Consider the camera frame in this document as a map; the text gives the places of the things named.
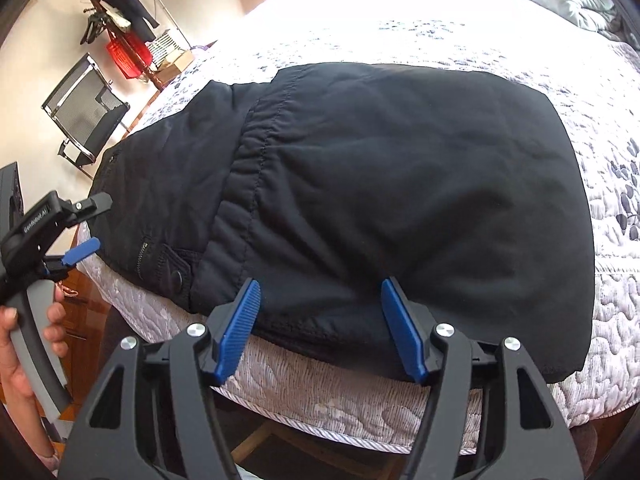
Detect black padded pants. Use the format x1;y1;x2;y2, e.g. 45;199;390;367
88;63;594;382

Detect person's left hand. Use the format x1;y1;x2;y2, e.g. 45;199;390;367
1;284;68;404

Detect grey quilted bedspread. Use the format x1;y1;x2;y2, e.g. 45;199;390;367
81;18;639;453

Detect black mesh office chair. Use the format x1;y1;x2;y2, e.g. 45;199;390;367
41;54;130;179

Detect red bag on rack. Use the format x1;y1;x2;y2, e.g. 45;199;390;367
106;32;153;79

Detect stacked cardboard boxes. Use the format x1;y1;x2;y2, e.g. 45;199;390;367
155;51;194;86

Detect wooden coat rack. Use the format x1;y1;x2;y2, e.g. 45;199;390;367
89;0;165;91

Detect black jacket on rack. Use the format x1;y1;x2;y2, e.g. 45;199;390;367
101;0;160;42

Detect white wire rack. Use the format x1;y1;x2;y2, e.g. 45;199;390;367
145;29;184;68

